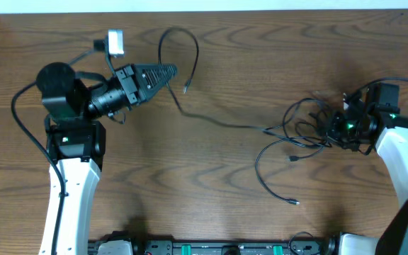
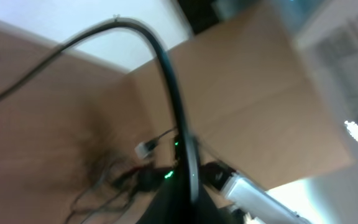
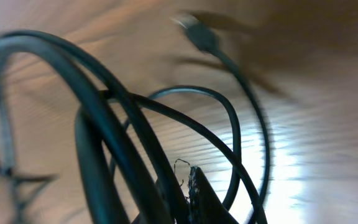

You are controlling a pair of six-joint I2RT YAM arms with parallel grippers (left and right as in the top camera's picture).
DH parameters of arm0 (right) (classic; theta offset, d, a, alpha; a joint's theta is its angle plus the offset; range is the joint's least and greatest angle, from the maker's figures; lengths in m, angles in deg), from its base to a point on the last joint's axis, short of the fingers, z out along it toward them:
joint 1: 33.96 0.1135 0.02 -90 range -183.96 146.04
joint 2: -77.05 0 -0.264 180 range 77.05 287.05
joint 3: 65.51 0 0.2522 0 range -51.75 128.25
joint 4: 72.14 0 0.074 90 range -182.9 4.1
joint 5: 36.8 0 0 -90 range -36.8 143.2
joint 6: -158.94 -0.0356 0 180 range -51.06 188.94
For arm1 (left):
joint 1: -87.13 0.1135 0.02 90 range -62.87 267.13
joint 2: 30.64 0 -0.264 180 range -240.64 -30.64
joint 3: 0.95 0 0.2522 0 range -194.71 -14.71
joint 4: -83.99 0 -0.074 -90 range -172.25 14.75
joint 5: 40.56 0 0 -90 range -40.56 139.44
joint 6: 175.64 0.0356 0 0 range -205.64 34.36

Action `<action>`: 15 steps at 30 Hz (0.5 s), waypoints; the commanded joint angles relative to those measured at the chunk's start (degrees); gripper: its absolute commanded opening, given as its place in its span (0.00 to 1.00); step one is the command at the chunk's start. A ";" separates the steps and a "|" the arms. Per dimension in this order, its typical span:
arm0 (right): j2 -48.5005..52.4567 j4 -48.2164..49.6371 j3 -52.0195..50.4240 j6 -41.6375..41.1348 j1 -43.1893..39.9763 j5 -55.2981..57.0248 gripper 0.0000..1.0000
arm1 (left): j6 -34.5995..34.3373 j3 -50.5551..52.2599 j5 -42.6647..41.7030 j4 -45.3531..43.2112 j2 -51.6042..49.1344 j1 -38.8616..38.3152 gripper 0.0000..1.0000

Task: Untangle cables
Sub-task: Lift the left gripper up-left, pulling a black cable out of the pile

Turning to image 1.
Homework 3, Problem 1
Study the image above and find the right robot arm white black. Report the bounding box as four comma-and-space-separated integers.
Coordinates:
327, 110, 408, 255

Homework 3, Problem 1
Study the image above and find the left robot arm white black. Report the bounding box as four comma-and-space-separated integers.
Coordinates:
36, 62, 177, 254

